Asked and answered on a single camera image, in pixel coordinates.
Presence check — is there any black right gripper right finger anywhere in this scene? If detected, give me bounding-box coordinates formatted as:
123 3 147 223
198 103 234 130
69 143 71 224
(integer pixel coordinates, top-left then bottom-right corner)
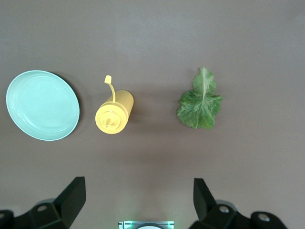
188 177 287 229

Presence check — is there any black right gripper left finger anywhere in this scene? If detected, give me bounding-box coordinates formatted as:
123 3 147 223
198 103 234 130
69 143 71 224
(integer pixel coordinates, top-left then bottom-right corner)
0 176 86 229

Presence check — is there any green lettuce leaf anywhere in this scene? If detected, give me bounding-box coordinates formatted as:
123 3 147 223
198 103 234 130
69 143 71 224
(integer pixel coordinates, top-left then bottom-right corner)
176 66 224 130

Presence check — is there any yellow squeeze bottle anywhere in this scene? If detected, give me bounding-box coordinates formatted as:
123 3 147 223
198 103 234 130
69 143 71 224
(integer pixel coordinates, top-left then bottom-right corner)
94 75 134 135

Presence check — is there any pale green plate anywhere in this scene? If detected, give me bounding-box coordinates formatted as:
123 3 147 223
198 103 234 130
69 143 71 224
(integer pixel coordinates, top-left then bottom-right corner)
6 70 81 142

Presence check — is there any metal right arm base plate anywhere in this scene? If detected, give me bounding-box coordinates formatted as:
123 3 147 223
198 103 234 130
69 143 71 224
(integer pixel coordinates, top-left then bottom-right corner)
118 220 175 229

